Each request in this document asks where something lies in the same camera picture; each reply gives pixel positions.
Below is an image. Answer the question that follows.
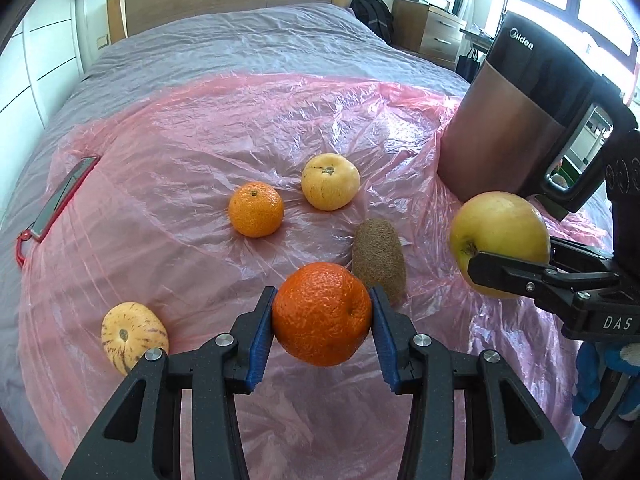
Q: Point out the small yellow apple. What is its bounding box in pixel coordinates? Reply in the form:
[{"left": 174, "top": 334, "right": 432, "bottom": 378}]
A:
[{"left": 301, "top": 153, "right": 361, "bottom": 211}]

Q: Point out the black and steel electric kettle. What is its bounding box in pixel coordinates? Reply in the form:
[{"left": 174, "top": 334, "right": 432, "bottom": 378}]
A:
[{"left": 436, "top": 10, "right": 633, "bottom": 221}]

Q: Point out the pink plastic sheet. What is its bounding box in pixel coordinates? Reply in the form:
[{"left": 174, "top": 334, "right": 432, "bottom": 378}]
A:
[{"left": 15, "top": 72, "right": 616, "bottom": 480}]

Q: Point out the brown kiwi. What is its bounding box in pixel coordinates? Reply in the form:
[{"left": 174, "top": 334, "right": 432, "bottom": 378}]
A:
[{"left": 352, "top": 218, "right": 407, "bottom": 306}]

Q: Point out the large yellow-red apple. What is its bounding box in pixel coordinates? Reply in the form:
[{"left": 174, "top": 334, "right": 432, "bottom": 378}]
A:
[{"left": 449, "top": 191, "right": 552, "bottom": 300}]

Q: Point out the orange mandarin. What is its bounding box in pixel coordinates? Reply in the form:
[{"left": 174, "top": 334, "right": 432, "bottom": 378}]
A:
[
  {"left": 228, "top": 181, "right": 285, "bottom": 238},
  {"left": 271, "top": 262, "right": 373, "bottom": 367}
]

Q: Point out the white wardrobe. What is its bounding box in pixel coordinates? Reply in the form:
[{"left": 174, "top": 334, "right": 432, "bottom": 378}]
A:
[{"left": 0, "top": 0, "right": 86, "bottom": 131}]

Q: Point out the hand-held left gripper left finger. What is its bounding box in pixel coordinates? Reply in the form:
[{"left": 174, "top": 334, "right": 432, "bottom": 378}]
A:
[{"left": 60, "top": 286, "right": 278, "bottom": 480}]

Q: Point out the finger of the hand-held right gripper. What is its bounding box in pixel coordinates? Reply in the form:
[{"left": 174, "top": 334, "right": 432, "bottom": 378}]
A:
[
  {"left": 467, "top": 250, "right": 621, "bottom": 311},
  {"left": 550, "top": 238, "right": 614, "bottom": 267}
]

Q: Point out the striped pepino melon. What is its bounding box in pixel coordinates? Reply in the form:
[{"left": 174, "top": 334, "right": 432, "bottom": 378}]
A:
[{"left": 101, "top": 302, "right": 170, "bottom": 377}]

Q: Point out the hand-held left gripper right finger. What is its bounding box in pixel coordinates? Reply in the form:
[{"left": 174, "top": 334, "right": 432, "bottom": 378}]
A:
[{"left": 369, "top": 285, "right": 583, "bottom": 480}]

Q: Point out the wooden dresser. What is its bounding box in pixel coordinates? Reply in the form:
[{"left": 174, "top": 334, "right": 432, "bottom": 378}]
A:
[{"left": 391, "top": 0, "right": 468, "bottom": 72}]

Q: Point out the person's right hand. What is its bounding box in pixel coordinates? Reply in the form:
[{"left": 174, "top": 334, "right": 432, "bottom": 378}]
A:
[{"left": 571, "top": 341, "right": 640, "bottom": 415}]

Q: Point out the black shopping bag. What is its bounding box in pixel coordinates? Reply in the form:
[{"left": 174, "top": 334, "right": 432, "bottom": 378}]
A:
[{"left": 456, "top": 45, "right": 483, "bottom": 83}]

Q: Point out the phone in red case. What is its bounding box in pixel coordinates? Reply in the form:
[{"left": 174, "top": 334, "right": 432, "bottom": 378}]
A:
[{"left": 15, "top": 156, "right": 101, "bottom": 268}]

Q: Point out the black backpack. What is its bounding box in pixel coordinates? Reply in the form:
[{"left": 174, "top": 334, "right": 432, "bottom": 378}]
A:
[{"left": 349, "top": 0, "right": 395, "bottom": 43}]

